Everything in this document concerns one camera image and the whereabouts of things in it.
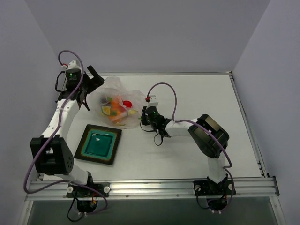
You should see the bright red fake apple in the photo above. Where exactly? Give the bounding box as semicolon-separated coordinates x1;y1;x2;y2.
122;100;133;108

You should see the printed clear plastic bag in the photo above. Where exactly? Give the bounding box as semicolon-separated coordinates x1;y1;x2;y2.
89;76;145;129

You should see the orange fake fruit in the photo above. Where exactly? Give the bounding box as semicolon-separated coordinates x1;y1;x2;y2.
110;100;126;117

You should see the dark red fake apple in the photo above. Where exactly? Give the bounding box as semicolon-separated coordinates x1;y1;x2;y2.
99;96;110;105

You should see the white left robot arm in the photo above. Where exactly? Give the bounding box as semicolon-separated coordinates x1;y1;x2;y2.
30;66;104;196

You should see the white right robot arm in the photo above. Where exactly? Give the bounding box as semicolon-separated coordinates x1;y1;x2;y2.
142;106;232;194

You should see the teal square ceramic plate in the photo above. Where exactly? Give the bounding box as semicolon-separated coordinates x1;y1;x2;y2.
74;124;122;165

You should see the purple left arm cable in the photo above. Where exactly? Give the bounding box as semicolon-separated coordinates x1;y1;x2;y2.
24;50;108;215

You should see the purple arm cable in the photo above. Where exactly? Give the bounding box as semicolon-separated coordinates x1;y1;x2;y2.
24;50;108;215
147;82;236;209

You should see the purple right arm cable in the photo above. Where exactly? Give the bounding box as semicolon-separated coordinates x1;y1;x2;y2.
147;82;236;209

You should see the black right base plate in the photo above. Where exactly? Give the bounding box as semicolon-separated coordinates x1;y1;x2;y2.
193;179;236;196

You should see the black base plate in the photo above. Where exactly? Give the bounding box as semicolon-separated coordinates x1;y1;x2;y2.
66;182;111;198
193;179;236;196

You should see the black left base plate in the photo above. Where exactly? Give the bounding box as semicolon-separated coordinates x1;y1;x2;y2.
66;182;111;198

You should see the aluminium front rail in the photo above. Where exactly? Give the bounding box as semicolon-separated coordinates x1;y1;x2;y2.
25;178;279;201

